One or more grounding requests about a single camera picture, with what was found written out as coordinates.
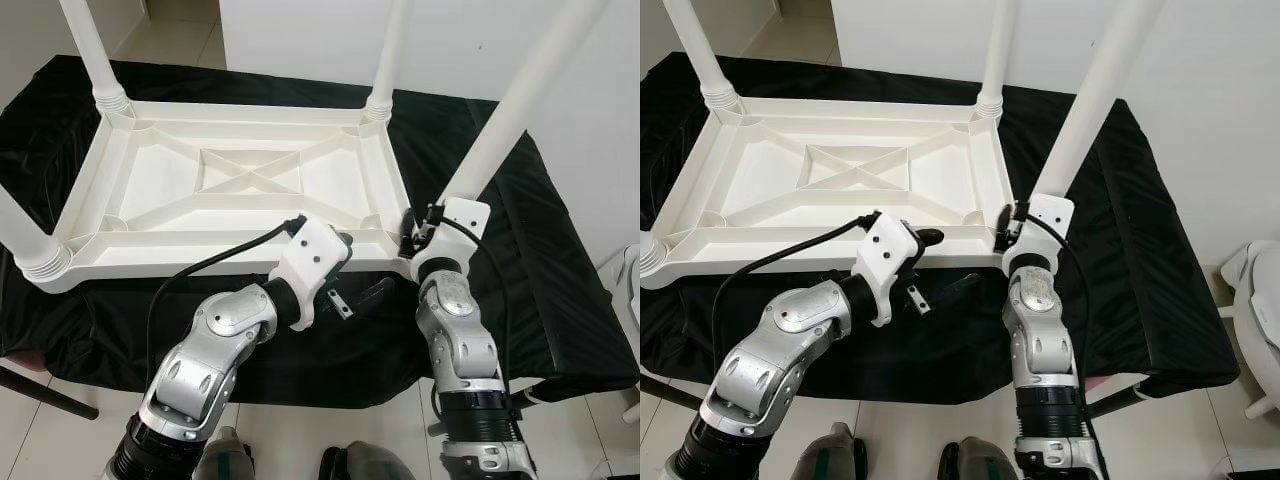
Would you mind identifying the silver robot left leg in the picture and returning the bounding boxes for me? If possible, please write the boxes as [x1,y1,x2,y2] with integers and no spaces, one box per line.
[195,425,256,480]
[790,422,866,480]

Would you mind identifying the white plastic table leg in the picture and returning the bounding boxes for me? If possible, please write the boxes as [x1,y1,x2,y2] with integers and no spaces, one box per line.
[662,0,741,111]
[640,235,669,291]
[438,0,611,206]
[1030,0,1166,201]
[0,185,73,283]
[363,0,413,123]
[975,0,1021,119]
[58,0,131,113]

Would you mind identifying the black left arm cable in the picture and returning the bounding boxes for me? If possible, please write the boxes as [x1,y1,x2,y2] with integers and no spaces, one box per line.
[145,215,306,376]
[712,212,881,351]

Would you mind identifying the black tablecloth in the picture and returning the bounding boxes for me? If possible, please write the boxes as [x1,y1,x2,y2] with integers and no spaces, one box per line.
[640,50,1241,401]
[0,55,639,406]

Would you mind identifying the white plastic table top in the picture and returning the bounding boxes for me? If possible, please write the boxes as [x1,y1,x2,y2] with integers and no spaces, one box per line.
[30,95,426,296]
[640,95,1021,291]

